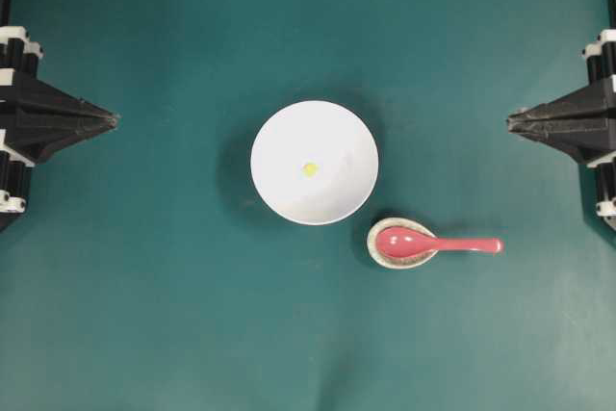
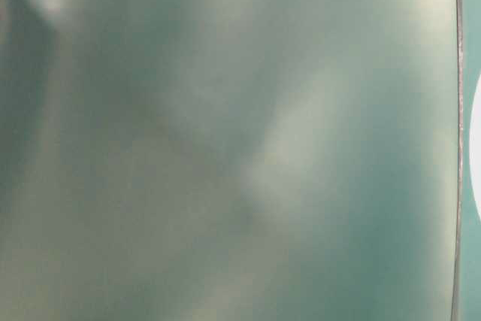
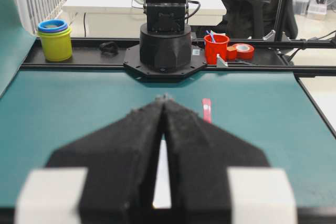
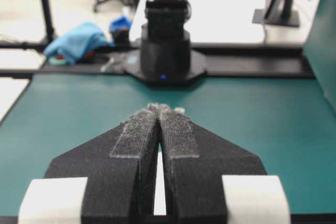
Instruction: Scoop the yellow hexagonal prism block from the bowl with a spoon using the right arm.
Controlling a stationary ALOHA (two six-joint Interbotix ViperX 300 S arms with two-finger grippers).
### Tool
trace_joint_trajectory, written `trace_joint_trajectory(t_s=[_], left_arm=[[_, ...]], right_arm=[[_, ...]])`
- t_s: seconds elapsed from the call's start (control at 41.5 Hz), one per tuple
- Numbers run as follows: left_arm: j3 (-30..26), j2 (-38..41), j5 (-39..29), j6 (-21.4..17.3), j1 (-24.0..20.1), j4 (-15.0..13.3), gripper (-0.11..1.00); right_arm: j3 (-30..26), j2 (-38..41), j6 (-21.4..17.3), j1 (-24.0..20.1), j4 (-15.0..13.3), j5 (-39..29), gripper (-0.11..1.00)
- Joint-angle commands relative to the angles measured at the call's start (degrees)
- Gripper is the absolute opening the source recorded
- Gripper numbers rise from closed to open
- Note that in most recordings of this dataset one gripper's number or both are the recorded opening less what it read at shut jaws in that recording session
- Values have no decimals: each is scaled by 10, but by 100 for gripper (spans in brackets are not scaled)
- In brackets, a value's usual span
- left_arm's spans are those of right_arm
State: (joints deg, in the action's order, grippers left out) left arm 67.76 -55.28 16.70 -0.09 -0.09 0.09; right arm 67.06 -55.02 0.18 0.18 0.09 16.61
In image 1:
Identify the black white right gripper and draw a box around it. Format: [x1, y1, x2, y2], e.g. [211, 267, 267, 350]
[506, 29, 616, 232]

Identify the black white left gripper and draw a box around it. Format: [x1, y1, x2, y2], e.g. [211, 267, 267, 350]
[1, 26, 117, 231]

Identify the pink ceramic spoon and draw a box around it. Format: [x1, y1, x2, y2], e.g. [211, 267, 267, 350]
[376, 227, 504, 259]

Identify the small speckled spoon rest dish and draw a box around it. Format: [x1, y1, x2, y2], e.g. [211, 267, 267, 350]
[367, 218, 437, 270]

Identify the white round bowl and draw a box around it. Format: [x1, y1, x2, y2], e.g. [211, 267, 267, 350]
[250, 100, 379, 226]

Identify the yellow hexagonal prism block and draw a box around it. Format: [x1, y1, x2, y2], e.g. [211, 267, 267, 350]
[301, 163, 319, 178]

